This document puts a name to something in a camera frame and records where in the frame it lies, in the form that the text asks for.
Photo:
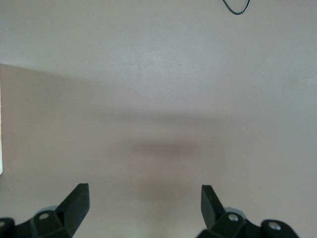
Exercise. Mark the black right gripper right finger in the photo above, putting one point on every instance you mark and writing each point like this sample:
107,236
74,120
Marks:
210,210

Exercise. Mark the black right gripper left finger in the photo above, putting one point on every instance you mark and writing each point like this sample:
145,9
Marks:
71,210

